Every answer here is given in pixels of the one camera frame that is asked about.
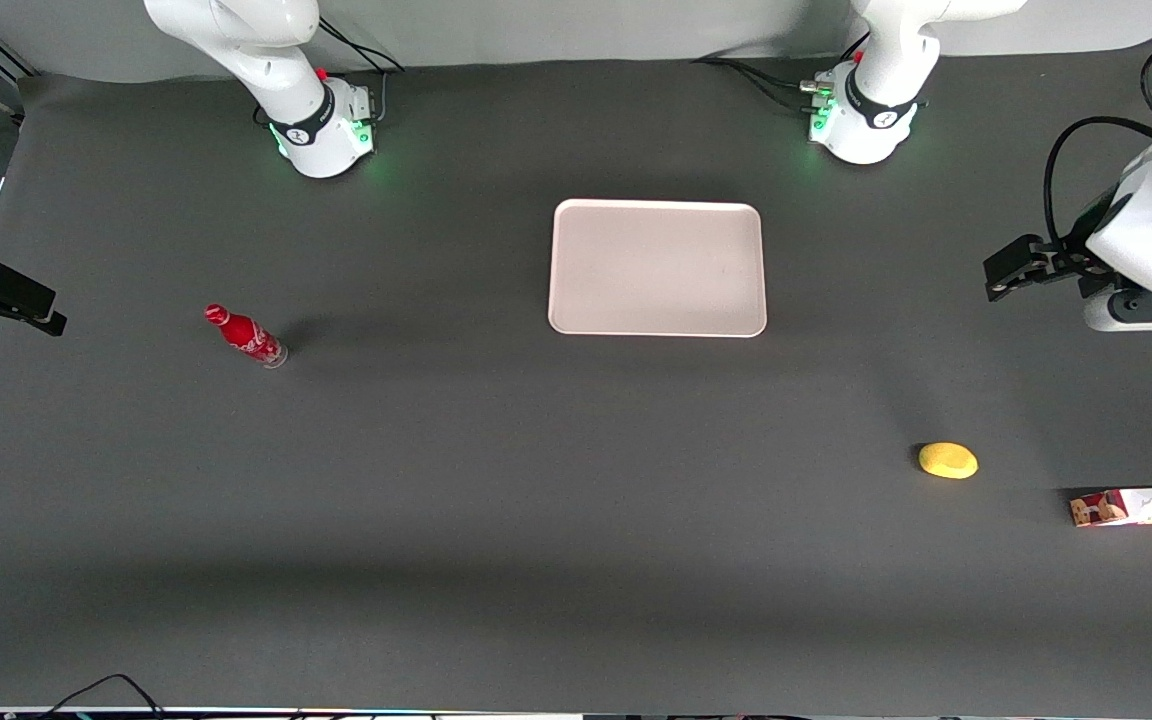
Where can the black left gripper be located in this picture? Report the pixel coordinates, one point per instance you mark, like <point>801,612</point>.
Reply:
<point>1073,258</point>

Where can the red cookie box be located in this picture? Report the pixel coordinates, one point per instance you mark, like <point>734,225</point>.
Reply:
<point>1146,506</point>

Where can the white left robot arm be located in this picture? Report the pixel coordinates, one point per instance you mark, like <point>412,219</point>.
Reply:
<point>1141,220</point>

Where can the pale pink rectangular tray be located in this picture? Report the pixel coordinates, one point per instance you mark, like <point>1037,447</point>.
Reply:
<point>656,268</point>

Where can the yellow lemon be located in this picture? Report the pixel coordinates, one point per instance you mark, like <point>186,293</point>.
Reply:
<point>948,461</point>

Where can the red cola bottle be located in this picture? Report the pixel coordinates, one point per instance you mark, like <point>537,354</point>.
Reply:
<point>246,336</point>

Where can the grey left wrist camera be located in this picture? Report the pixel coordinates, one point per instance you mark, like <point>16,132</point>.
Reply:
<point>1151,312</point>

